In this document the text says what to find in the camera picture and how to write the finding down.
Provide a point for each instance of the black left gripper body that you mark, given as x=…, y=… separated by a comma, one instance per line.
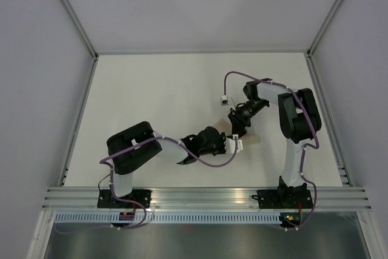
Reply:
x=218, y=148

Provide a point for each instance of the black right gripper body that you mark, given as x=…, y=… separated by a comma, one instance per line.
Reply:
x=245, y=113

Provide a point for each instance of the beige cloth napkin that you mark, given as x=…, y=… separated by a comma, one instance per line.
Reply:
x=225, y=126

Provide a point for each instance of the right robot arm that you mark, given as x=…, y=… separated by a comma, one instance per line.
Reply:
x=299, y=121

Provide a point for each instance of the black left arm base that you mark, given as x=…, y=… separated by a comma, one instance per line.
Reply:
x=107, y=201

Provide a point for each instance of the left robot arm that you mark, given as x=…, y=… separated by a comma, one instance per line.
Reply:
x=131, y=148

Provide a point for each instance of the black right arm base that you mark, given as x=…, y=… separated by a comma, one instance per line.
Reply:
x=275, y=199

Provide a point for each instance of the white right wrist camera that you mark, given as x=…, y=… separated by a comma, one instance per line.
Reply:
x=227, y=101

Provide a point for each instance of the white slotted cable duct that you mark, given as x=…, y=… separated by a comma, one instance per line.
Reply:
x=171, y=217

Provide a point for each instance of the aluminium front rail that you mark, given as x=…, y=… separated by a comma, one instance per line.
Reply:
x=218, y=199

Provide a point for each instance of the right aluminium frame post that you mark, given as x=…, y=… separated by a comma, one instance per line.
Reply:
x=335, y=7

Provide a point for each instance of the aluminium frame post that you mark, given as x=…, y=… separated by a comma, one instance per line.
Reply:
x=79, y=28
x=335, y=7

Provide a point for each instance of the left aluminium frame post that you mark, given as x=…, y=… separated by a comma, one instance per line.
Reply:
x=79, y=28

